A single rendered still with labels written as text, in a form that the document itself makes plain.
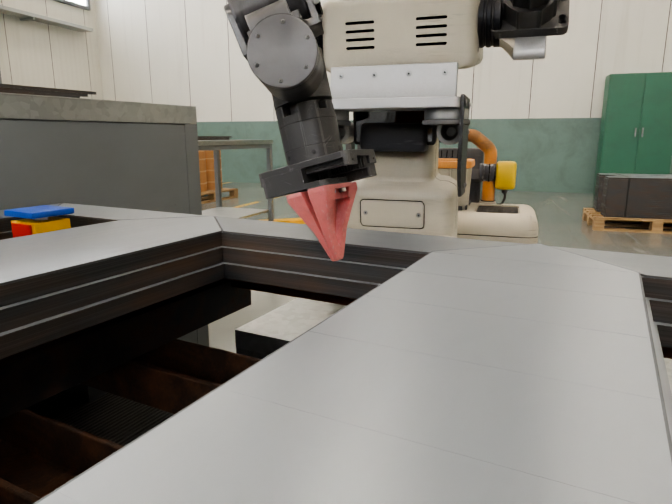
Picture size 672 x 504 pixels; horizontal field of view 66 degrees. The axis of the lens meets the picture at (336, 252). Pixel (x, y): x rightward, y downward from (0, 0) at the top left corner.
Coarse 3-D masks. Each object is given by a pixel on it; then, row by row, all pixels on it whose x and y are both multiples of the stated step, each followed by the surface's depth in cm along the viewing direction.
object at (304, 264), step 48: (192, 240) 59; (240, 240) 62; (288, 240) 59; (0, 288) 41; (48, 288) 44; (96, 288) 48; (144, 288) 52; (192, 288) 58; (336, 288) 56; (0, 336) 40; (48, 336) 43
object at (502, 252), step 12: (444, 252) 51; (456, 252) 51; (468, 252) 51; (480, 252) 51; (492, 252) 51; (504, 252) 51; (516, 252) 51; (528, 252) 51; (540, 252) 51; (552, 252) 51; (564, 252) 51; (564, 264) 46; (576, 264) 46; (588, 264) 46; (600, 264) 46; (612, 264) 46
